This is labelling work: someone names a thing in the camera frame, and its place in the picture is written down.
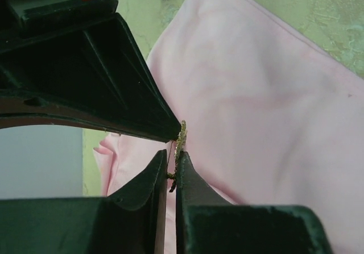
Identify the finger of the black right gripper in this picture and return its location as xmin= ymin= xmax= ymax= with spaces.
xmin=1 ymin=94 xmax=171 ymax=143

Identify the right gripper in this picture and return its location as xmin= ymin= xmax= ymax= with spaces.
xmin=1 ymin=0 xmax=180 ymax=141

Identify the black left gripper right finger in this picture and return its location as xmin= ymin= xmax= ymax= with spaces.
xmin=176 ymin=152 xmax=333 ymax=254

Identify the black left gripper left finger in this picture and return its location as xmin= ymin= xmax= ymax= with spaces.
xmin=1 ymin=150 xmax=168 ymax=253

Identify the gold rhinestone brooch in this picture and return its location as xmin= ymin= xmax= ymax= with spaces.
xmin=167 ymin=120 xmax=188 ymax=193

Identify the pink garment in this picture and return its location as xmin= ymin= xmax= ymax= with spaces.
xmin=92 ymin=0 xmax=364 ymax=254

